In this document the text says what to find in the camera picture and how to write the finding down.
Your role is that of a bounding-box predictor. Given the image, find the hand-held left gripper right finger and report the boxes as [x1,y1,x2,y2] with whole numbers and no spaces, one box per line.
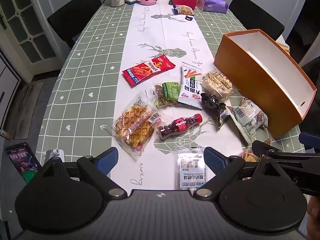
[194,147,283,200]

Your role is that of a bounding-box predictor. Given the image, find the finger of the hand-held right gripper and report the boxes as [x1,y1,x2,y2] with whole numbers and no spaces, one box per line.
[251,140,320,167]
[298,132,320,153]

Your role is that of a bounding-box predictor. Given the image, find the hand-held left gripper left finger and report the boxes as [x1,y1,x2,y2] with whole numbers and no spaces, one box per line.
[41,147,128,200]

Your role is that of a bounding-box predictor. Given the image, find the dried fruit chips packet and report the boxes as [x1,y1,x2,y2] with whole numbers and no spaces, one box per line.
[241,138,272,164]

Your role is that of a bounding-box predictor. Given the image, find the white ball candy packet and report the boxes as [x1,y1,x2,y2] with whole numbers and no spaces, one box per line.
[176,147,208,190]

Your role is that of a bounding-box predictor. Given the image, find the white barcode snack packet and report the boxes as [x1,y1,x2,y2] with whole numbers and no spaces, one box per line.
[225,97,268,145]

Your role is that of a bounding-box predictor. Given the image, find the yellow waffle chips packet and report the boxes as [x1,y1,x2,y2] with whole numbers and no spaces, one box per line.
[105,90,162,162]

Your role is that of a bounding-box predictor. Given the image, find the red-capped candy bottle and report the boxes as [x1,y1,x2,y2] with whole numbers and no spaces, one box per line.
[157,114,203,140]

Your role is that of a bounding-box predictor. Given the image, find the black snack packet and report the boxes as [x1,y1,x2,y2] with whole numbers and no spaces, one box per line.
[201,93,229,127]

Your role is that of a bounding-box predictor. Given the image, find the orange cardboard box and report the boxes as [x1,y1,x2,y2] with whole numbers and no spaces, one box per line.
[214,29,317,139]

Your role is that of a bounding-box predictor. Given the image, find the white snack packet orange sticks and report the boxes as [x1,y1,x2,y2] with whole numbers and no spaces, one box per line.
[177,62,203,110]

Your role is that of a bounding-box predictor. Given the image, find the puffed rice cake packet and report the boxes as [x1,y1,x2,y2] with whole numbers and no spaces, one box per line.
[201,71,233,100]

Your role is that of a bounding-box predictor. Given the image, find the green pea snack packet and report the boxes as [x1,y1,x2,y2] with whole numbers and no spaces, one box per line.
[153,81,182,108]

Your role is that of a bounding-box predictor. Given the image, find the red snack packet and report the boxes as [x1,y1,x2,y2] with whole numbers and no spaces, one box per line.
[122,54,175,88]

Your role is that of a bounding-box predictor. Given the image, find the person's right hand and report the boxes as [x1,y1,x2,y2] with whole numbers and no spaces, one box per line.
[307,196,320,218]

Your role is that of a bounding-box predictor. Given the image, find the smartphone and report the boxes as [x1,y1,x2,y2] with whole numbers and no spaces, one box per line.
[4,142,42,184]

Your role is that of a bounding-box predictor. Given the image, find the brown floor mat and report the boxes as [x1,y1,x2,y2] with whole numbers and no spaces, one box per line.
[4,82,43,140]

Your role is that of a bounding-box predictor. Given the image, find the white drawer cabinet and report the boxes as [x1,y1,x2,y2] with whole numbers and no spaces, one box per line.
[0,52,22,130]

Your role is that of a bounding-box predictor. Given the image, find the white deer table runner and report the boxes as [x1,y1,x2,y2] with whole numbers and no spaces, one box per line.
[110,0,253,190]

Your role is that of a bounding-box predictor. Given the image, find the black chair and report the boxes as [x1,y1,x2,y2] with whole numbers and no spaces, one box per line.
[229,0,285,40]
[47,0,102,49]

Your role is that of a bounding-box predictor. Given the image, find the peanut snack packet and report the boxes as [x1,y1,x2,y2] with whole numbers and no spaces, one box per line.
[172,4,195,16]

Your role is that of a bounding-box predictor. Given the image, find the purple tissue pack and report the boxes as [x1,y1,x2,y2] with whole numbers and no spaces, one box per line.
[197,0,229,13]

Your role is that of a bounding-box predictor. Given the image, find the white glass door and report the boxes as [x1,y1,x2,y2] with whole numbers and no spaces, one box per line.
[0,0,65,77]

